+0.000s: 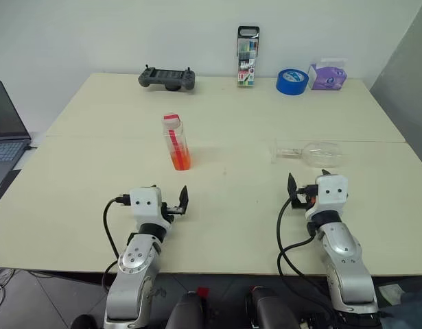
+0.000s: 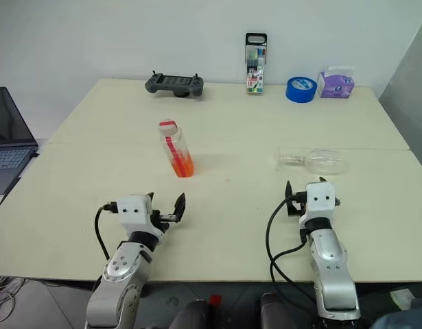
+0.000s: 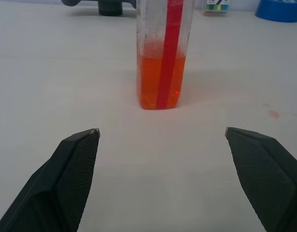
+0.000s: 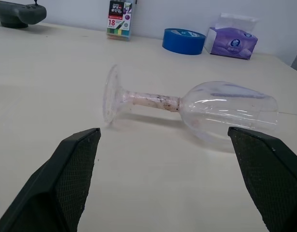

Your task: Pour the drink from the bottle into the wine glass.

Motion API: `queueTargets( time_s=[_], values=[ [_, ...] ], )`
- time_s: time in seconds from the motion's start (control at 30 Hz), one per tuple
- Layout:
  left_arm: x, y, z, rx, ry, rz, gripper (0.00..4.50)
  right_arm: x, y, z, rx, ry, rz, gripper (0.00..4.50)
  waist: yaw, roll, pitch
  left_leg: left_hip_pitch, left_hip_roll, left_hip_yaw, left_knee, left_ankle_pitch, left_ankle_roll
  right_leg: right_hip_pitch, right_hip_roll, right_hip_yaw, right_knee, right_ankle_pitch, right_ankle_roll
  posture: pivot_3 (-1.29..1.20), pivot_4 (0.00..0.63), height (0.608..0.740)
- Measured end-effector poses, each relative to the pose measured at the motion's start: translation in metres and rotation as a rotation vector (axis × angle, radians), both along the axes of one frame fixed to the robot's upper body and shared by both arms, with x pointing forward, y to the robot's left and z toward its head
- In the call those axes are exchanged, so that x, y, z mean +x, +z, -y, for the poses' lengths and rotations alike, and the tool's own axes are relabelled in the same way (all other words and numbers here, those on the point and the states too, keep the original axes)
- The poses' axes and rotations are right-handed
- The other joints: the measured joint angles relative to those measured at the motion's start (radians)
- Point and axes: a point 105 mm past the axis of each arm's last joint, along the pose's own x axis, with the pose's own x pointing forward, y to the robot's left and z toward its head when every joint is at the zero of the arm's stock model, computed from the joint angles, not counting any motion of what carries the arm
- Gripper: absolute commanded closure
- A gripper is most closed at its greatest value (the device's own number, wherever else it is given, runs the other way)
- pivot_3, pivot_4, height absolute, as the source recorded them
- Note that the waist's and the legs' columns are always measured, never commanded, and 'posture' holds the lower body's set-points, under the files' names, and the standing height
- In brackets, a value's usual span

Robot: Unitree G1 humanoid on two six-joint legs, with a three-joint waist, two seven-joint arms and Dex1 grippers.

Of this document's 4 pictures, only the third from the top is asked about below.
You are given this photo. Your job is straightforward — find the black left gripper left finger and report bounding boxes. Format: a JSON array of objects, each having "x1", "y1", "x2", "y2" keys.
[{"x1": 0, "y1": 128, "x2": 101, "y2": 232}]

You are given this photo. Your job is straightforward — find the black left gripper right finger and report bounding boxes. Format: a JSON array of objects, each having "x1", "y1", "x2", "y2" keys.
[{"x1": 225, "y1": 127, "x2": 297, "y2": 232}]

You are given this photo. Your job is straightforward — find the plastic bottle with orange liquid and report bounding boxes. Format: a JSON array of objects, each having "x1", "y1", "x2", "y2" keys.
[{"x1": 136, "y1": 0, "x2": 196, "y2": 111}]

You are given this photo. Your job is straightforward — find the blue tape roll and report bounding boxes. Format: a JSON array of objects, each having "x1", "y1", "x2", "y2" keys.
[{"x1": 255, "y1": 0, "x2": 297, "y2": 23}]

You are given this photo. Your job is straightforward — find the marker pen pack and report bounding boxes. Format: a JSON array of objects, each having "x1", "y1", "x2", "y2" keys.
[{"x1": 203, "y1": 0, "x2": 231, "y2": 16}]

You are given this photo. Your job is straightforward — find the dark grey handheld controller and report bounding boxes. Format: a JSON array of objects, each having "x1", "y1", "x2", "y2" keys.
[{"x1": 60, "y1": 0, "x2": 137, "y2": 17}]

